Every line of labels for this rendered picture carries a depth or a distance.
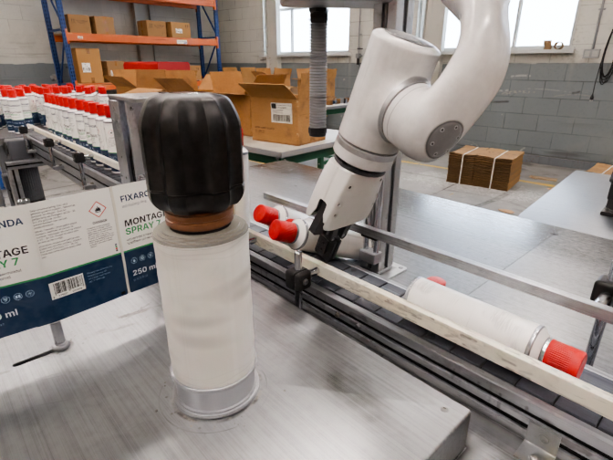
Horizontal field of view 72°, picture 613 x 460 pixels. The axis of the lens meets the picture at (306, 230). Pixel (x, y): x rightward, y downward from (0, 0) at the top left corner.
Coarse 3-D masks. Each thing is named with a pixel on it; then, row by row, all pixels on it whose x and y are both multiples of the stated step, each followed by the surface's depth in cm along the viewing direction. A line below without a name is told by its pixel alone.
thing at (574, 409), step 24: (288, 264) 72; (336, 264) 72; (336, 288) 64; (384, 288) 64; (384, 312) 58; (432, 336) 53; (480, 360) 49; (528, 384) 45; (600, 384) 45; (576, 408) 42
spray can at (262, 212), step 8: (256, 208) 75; (264, 208) 74; (272, 208) 75; (280, 208) 77; (288, 208) 78; (256, 216) 74; (264, 216) 73; (272, 216) 74; (280, 216) 76; (288, 216) 76; (296, 216) 78; (304, 216) 80; (264, 224) 75
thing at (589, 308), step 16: (304, 208) 75; (384, 240) 63; (400, 240) 61; (432, 256) 58; (448, 256) 56; (480, 272) 53; (496, 272) 52; (528, 288) 49; (544, 288) 48; (560, 304) 47; (576, 304) 46; (592, 304) 45; (608, 320) 44
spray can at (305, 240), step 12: (276, 228) 65; (288, 228) 65; (300, 228) 66; (276, 240) 65; (288, 240) 66; (300, 240) 66; (312, 240) 67; (348, 240) 72; (360, 240) 74; (312, 252) 70; (348, 252) 73
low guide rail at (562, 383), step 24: (264, 240) 73; (312, 264) 65; (360, 288) 59; (408, 312) 53; (432, 312) 52; (456, 336) 49; (480, 336) 47; (504, 360) 45; (528, 360) 43; (552, 384) 42; (576, 384) 40; (600, 408) 39
